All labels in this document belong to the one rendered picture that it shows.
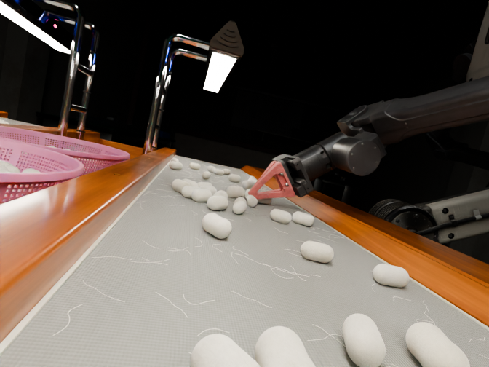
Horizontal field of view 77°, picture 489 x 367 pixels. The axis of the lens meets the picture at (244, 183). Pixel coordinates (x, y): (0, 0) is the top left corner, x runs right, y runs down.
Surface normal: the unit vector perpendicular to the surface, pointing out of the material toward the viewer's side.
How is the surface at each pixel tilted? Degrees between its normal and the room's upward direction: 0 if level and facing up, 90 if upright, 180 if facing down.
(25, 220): 0
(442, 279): 45
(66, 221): 0
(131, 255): 0
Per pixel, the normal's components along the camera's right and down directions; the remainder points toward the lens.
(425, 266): -0.52, -0.83
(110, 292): 0.22, -0.97
